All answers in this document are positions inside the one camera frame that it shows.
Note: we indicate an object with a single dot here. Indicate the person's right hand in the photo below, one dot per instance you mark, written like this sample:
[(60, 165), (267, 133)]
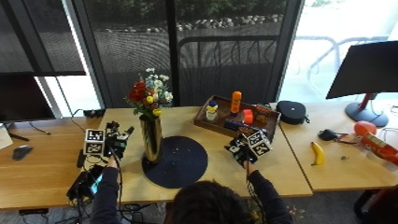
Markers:
[(241, 153)]

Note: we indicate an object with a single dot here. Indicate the person's left hand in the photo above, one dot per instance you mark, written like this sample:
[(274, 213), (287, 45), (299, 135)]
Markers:
[(117, 143)]

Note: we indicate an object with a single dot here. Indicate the dark blue box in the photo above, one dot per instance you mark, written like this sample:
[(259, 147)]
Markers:
[(237, 125)]

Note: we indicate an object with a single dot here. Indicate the white marker cube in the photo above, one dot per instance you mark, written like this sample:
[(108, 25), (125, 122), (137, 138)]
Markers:
[(93, 142), (259, 142)]

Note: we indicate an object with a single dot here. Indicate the wooden tray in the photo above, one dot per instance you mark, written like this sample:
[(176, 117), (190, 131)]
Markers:
[(220, 124)]

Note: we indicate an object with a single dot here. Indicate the black power adapter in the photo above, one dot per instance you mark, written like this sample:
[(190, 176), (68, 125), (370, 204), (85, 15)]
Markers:
[(93, 113)]

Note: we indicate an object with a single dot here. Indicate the gold metal vase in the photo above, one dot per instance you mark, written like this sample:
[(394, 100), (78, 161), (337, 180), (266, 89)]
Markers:
[(152, 140)]

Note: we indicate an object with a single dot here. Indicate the small orange cup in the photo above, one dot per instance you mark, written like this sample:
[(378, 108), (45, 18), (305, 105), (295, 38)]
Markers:
[(247, 116)]

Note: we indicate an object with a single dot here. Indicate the brown snack packet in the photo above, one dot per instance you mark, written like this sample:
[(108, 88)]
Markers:
[(262, 115)]

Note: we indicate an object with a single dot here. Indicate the white bottle blue cap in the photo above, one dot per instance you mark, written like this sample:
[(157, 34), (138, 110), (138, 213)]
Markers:
[(212, 112)]

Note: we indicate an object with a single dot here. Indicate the tall orange bottle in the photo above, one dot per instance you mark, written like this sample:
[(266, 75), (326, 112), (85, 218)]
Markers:
[(236, 102)]

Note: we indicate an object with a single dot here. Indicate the mixed flower bouquet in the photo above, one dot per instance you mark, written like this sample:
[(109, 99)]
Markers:
[(148, 95)]

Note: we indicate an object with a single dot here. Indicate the dark round mat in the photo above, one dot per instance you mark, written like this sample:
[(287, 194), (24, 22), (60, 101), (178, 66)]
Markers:
[(182, 163)]

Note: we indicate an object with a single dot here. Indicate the black zip case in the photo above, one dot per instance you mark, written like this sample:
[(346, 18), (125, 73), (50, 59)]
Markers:
[(291, 112)]

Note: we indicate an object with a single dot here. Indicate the black phone device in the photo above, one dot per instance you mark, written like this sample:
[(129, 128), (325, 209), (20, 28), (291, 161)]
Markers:
[(85, 183)]

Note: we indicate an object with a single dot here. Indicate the yellow banana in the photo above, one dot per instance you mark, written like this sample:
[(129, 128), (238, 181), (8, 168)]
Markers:
[(318, 153)]

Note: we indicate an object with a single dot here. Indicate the small black gadget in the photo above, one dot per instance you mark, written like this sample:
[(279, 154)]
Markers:
[(327, 135)]

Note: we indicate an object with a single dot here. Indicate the black pen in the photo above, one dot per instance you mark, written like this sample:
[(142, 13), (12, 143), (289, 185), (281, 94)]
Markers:
[(19, 137)]

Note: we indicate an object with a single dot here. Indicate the black computer mouse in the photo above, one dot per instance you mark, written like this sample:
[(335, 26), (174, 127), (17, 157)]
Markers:
[(21, 152)]

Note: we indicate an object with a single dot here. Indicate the white paper sheet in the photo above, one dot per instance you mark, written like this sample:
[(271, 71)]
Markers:
[(4, 137)]

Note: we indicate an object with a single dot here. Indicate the orange ball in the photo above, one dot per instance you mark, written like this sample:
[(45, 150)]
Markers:
[(365, 128)]

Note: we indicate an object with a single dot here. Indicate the black metal railing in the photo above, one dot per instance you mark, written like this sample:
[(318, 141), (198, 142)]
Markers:
[(228, 39)]

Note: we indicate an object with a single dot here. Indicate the red cylinder can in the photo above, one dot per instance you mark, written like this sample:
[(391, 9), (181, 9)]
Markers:
[(379, 146)]

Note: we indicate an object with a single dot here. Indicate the black monitor red stand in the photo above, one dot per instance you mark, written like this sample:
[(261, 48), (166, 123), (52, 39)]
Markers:
[(366, 70)]

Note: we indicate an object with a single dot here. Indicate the dark red chair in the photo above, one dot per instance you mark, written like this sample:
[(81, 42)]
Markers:
[(379, 205)]

